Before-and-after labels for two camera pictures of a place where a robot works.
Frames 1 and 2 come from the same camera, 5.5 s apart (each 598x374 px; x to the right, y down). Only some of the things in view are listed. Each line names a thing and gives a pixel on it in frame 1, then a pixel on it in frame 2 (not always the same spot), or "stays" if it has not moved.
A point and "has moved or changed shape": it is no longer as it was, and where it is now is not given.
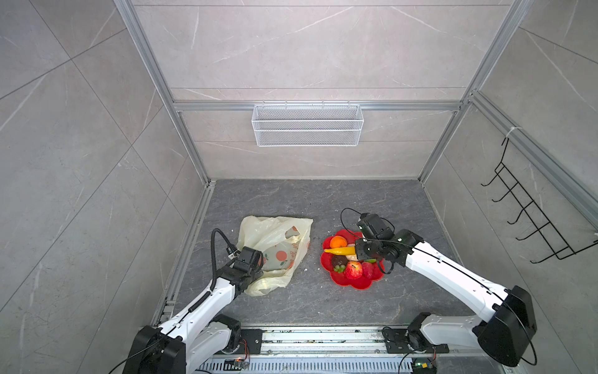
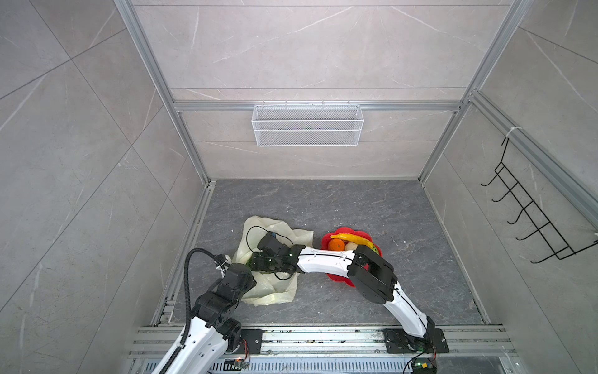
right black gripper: x=359 y=251 to x=257 y=262
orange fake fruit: x=338 y=241 stays
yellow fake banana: x=342 y=251 has moved or changed shape
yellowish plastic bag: x=283 y=241 has moved or changed shape
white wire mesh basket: x=307 y=125 stays
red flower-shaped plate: x=340 y=278 stays
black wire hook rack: x=561 y=249 stays
